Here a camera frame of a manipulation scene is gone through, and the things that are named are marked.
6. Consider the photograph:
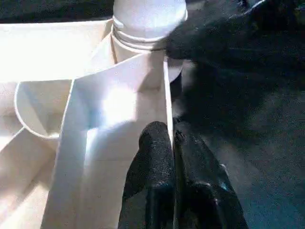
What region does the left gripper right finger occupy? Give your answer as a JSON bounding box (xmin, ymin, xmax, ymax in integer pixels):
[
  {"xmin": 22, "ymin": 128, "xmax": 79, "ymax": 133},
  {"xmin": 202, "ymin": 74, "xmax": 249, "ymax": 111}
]
[{"xmin": 173, "ymin": 116, "xmax": 248, "ymax": 229}]

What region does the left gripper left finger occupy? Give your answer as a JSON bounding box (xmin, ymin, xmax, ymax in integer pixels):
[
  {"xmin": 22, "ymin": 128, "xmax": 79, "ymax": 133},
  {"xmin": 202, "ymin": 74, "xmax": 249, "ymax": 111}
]
[{"xmin": 118, "ymin": 120, "xmax": 177, "ymax": 229}]

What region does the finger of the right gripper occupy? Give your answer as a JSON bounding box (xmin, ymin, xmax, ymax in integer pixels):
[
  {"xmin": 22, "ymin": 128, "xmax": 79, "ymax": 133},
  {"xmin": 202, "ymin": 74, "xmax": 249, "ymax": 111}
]
[{"xmin": 164, "ymin": 0, "xmax": 241, "ymax": 62}]

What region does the white plastic table leg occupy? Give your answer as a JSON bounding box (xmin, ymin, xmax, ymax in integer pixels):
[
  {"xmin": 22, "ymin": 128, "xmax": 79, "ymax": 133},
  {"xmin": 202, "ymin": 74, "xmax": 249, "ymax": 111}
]
[{"xmin": 112, "ymin": 0, "xmax": 189, "ymax": 52}]

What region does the white plastic table top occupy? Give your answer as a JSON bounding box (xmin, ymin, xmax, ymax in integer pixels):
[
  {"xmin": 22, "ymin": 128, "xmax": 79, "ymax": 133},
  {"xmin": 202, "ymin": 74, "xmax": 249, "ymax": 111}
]
[{"xmin": 0, "ymin": 19, "xmax": 189, "ymax": 229}]

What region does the black table mat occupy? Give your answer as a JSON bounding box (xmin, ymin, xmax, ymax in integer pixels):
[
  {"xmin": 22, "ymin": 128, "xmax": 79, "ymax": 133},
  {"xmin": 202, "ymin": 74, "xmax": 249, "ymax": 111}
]
[{"xmin": 0, "ymin": 0, "xmax": 305, "ymax": 229}]

